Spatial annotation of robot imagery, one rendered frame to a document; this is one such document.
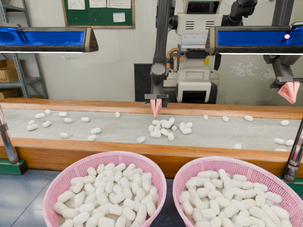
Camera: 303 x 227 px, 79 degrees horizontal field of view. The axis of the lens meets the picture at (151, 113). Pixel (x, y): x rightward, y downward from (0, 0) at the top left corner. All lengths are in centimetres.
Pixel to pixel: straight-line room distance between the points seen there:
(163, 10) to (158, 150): 54
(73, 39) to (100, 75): 221
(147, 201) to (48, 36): 55
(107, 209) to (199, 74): 107
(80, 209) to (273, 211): 42
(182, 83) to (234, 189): 89
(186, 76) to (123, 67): 156
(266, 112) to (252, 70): 208
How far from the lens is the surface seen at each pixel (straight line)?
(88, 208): 46
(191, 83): 129
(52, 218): 46
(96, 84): 288
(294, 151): 61
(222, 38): 59
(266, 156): 63
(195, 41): 126
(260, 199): 51
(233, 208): 47
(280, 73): 92
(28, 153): 72
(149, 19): 268
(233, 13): 127
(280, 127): 92
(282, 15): 97
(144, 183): 49
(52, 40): 67
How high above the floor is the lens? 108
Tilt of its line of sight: 22 degrees down
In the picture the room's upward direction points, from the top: straight up
